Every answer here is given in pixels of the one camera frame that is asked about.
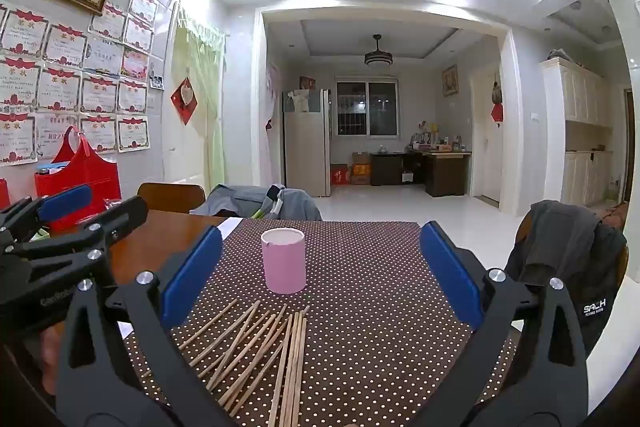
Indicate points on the wall of award certificates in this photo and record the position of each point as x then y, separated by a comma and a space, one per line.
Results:
60, 92

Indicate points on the silver refrigerator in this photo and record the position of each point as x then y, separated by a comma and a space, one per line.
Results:
305, 147

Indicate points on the red hanging door decoration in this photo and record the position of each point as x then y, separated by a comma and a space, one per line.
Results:
496, 107

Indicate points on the red diamond wall decoration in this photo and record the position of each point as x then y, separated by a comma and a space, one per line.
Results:
185, 99

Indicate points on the brown dotted table mat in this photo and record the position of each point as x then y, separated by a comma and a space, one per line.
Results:
360, 307

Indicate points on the wooden chair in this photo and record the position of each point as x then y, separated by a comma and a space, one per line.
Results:
522, 231
170, 197

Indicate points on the small red picture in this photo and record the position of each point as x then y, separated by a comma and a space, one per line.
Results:
307, 83

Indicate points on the orange box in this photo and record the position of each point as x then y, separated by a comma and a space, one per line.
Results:
361, 170

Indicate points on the white cabinet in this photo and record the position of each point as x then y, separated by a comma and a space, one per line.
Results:
580, 107

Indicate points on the small framed picture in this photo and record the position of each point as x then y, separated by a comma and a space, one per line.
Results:
450, 80

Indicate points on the wooden chair back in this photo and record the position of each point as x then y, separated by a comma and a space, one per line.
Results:
170, 197

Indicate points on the grey jacket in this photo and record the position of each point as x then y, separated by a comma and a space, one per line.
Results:
295, 207

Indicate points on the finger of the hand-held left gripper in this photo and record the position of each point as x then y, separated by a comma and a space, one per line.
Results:
120, 219
65, 202

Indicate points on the group of bottles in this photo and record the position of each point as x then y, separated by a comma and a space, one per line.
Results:
440, 142

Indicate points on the window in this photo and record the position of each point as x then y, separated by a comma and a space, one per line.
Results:
367, 107

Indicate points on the red box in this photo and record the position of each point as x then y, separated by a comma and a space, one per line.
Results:
340, 174

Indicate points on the dark wooden desk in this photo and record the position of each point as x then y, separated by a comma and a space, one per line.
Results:
445, 172

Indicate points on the cardboard box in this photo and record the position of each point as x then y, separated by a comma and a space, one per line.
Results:
360, 157

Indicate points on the pink wall hanging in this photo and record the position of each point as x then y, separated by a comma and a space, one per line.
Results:
274, 92

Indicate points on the pink cup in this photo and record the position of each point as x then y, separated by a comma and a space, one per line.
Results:
282, 267

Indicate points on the white door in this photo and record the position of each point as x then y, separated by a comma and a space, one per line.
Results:
485, 157

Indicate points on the bunch of wooden chopsticks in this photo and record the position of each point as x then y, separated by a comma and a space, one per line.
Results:
296, 357

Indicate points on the dark jacket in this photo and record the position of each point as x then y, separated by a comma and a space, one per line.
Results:
560, 252

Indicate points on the ceiling fan lamp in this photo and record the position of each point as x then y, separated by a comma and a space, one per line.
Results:
377, 58

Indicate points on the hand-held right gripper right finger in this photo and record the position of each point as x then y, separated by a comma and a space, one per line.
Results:
450, 279

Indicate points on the small red bag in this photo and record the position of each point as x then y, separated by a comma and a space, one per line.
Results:
4, 194

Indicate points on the red gift bag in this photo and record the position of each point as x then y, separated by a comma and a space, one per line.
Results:
85, 177

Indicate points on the small wall photo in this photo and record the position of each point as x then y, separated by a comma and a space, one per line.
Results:
157, 82

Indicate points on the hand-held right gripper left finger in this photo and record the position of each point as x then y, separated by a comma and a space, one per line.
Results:
192, 274

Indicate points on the brown wooden door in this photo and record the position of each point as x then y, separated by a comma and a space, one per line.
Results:
629, 147

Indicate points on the green curtain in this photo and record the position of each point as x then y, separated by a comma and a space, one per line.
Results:
200, 72

